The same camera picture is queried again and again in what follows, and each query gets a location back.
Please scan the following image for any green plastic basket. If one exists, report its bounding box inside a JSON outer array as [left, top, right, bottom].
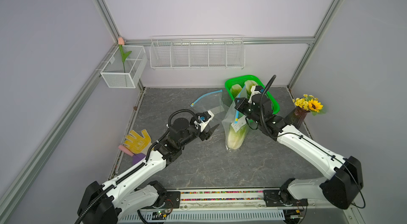
[[224, 74, 280, 116]]

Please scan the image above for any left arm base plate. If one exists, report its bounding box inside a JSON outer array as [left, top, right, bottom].
[[143, 191, 181, 210]]

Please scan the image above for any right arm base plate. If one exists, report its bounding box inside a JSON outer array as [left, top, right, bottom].
[[263, 189, 308, 207]]

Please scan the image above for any artificial pink tulip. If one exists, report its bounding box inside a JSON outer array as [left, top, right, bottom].
[[118, 37, 131, 73]]

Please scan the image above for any white wire wall shelf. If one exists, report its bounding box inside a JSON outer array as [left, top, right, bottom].
[[149, 35, 246, 70]]

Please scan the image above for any white mesh wall basket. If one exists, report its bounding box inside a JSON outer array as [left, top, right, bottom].
[[100, 45, 147, 89]]

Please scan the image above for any chinese cabbage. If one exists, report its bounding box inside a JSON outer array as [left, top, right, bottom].
[[230, 84, 242, 99], [226, 123, 249, 150], [244, 80, 258, 95]]

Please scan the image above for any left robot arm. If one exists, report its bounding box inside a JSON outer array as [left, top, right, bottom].
[[76, 109, 217, 224]]

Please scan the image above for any yellow sunflower bouquet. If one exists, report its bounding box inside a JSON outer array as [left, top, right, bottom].
[[293, 94, 326, 116]]

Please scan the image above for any yellow toy hand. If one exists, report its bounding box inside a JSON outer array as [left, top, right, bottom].
[[123, 129, 152, 155]]

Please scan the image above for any clear zip-top bag blue seal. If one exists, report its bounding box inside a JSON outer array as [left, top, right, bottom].
[[190, 89, 227, 116]]

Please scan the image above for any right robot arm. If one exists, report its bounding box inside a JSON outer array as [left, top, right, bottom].
[[234, 78, 364, 210]]

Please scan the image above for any dark glass vase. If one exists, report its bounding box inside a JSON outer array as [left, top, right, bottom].
[[284, 106, 310, 129]]

